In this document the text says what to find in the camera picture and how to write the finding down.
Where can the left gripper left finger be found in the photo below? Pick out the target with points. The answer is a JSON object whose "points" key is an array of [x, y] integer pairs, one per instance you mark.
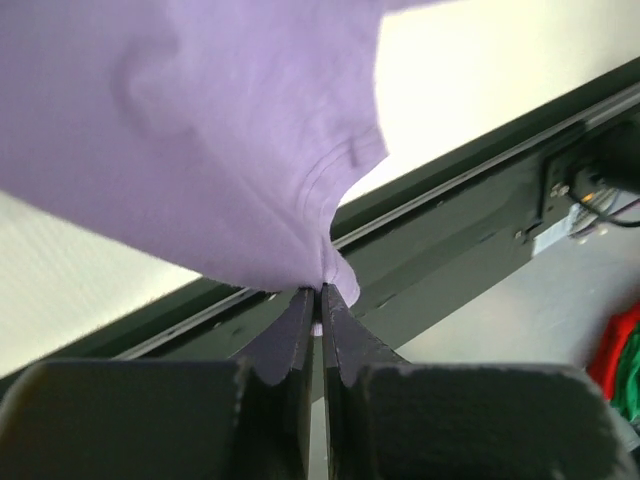
{"points": [[247, 417]]}

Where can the right white cable duct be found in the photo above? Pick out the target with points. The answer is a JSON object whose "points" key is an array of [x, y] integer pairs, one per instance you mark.
{"points": [[553, 234]]}

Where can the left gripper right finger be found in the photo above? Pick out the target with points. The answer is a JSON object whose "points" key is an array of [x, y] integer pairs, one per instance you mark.
{"points": [[388, 418]]}

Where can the red and green cloth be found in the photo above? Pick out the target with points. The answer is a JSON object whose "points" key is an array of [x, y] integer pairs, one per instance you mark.
{"points": [[615, 365]]}

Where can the purple t-shirt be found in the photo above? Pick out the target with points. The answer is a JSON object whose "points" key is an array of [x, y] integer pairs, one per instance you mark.
{"points": [[219, 136]]}

